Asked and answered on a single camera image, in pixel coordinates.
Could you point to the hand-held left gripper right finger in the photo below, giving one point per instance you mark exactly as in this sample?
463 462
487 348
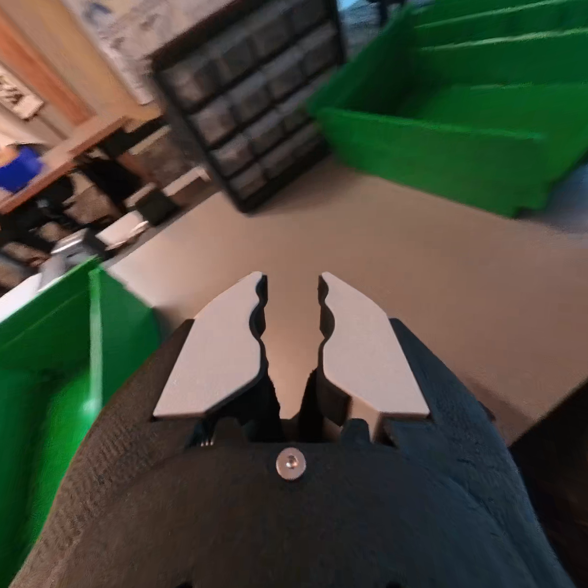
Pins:
367 363

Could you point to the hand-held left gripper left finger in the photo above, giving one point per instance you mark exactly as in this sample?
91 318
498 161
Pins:
216 353

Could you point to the green plastic bin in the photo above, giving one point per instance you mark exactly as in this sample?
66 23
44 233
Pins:
46 344
436 151

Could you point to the black drawer cabinet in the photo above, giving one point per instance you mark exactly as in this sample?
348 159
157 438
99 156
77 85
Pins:
183 133

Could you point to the rows of clear cabinet drawers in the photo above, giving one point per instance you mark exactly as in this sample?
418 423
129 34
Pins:
250 99

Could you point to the dark grey case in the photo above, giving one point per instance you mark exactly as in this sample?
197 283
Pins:
154 206
69 257

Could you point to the background wooden desk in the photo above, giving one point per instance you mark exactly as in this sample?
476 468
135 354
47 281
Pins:
69 158

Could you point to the blue plastic bin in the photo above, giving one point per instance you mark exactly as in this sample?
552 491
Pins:
20 170

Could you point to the marker tag sign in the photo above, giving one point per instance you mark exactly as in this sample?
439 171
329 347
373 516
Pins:
20 99

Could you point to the wooden support post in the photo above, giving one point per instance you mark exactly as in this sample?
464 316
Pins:
41 69

